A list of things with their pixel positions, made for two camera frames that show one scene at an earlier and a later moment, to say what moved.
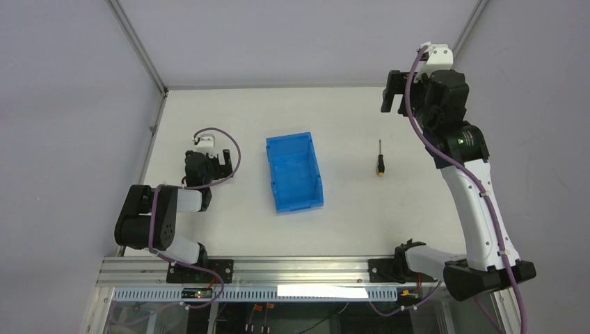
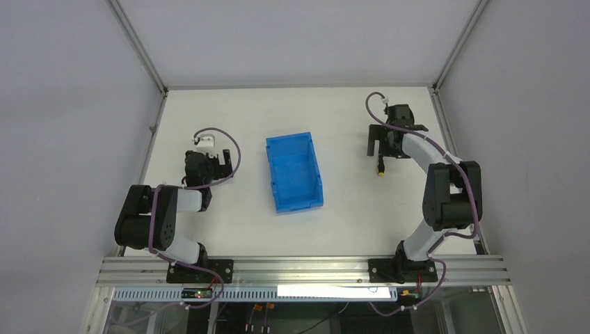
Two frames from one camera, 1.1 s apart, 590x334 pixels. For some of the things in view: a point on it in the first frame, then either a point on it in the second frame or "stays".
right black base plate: (385, 271) stays
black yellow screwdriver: (380, 164) stays
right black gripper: (402, 92) → (377, 140)
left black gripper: (219, 167) stays
